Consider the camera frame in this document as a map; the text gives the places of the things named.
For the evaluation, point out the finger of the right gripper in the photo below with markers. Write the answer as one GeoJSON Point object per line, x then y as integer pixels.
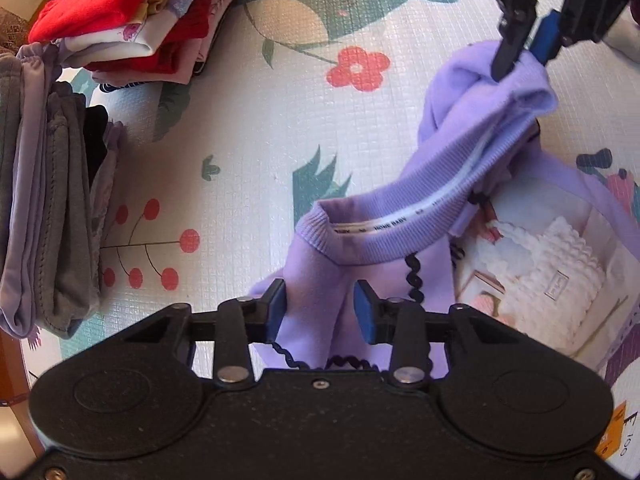
{"type": "Point", "coordinates": [577, 21]}
{"type": "Point", "coordinates": [518, 19]}

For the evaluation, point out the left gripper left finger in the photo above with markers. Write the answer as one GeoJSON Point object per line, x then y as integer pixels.
{"type": "Point", "coordinates": [241, 322]}

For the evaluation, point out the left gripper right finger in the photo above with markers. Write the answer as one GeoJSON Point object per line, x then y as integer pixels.
{"type": "Point", "coordinates": [400, 323]}

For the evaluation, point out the purple sweatshirt with black trim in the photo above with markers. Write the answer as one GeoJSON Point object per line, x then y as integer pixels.
{"type": "Point", "coordinates": [481, 214]}

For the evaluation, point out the grey folded clothes stack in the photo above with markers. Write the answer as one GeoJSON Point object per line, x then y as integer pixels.
{"type": "Point", "coordinates": [58, 163]}

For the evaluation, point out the red colourful folded clothes stack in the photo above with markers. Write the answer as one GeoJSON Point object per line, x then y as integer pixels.
{"type": "Point", "coordinates": [123, 42]}

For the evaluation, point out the cartoon patterned play mat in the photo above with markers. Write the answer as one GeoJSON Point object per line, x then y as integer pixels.
{"type": "Point", "coordinates": [300, 101]}

